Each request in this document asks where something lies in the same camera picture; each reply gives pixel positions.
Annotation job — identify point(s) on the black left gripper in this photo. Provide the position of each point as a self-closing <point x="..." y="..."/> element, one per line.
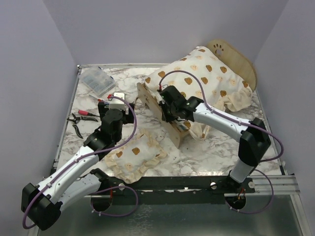
<point x="128" y="118"/>

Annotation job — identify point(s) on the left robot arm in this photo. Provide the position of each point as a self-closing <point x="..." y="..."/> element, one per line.
<point x="42" y="204"/>

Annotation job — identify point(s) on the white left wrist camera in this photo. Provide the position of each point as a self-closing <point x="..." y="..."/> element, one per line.
<point x="115" y="101"/>

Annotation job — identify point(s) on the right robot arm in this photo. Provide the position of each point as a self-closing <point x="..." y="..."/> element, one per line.
<point x="250" y="134"/>

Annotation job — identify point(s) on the small bear print pillow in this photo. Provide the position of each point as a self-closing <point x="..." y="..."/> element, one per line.
<point x="131" y="161"/>

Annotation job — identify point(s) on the black front mounting rail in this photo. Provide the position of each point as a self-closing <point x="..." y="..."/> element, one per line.
<point x="171" y="190"/>

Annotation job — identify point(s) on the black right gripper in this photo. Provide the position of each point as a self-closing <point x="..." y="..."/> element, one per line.
<point x="167" y="117"/>

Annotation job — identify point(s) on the clear plastic screw box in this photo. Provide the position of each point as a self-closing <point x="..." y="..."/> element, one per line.
<point x="97" y="80"/>

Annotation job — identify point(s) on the large bear print cushion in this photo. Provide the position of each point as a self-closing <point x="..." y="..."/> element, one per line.
<point x="203" y="75"/>

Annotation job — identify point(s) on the red handled screwdriver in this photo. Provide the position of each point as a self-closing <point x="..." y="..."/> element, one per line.
<point x="85" y="113"/>

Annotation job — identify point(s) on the blue handled screwdriver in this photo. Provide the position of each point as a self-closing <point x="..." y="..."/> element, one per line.
<point x="97" y="99"/>

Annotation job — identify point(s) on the wooden pet bed frame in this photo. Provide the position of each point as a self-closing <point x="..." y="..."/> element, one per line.
<point x="238" y="63"/>

